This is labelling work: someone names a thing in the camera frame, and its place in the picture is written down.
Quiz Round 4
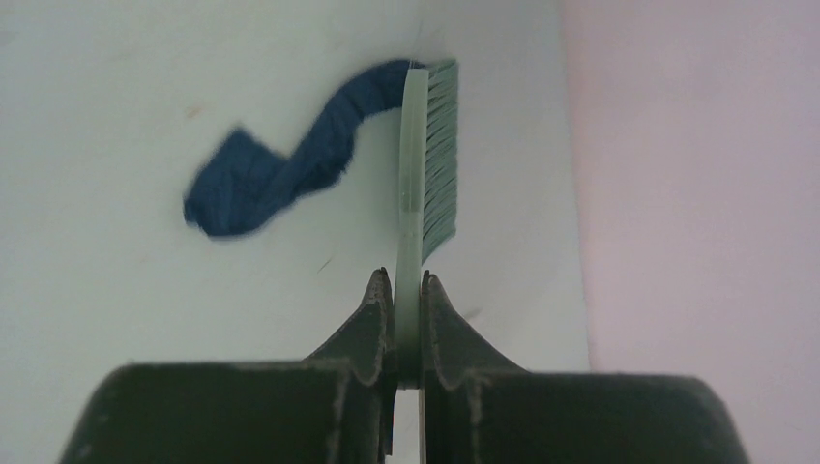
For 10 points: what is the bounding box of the green hand brush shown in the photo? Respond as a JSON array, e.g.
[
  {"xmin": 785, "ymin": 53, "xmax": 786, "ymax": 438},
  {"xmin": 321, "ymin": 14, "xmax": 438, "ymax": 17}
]
[{"xmin": 394, "ymin": 59, "xmax": 459, "ymax": 390}]

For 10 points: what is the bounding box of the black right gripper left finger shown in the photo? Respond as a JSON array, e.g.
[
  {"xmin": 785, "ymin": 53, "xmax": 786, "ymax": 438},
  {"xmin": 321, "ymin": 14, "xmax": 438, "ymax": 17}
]
[{"xmin": 61, "ymin": 269, "xmax": 395, "ymax": 463}]

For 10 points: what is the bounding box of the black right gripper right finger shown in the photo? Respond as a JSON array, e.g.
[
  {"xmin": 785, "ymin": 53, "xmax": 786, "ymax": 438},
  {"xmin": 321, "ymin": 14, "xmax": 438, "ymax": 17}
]
[{"xmin": 420, "ymin": 274, "xmax": 748, "ymax": 463}]

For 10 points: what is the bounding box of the long dark blue scrap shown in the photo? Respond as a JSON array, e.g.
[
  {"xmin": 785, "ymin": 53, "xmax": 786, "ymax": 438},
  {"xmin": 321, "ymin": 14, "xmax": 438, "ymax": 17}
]
[{"xmin": 182, "ymin": 59, "xmax": 421, "ymax": 239}]

